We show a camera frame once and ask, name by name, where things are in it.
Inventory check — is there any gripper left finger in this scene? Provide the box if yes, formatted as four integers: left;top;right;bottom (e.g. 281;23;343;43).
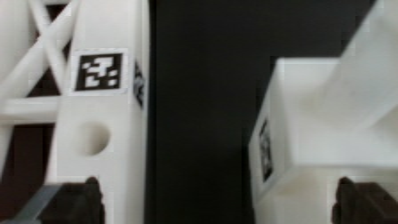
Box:
2;177;105;224

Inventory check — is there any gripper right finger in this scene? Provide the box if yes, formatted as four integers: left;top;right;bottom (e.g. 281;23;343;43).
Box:
330;177;398;224

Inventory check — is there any white chair leg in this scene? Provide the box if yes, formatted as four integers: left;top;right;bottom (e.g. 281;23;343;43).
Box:
249;0;398;224

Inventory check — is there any white chair back frame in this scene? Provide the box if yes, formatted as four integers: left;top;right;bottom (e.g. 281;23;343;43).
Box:
0;0;151;224

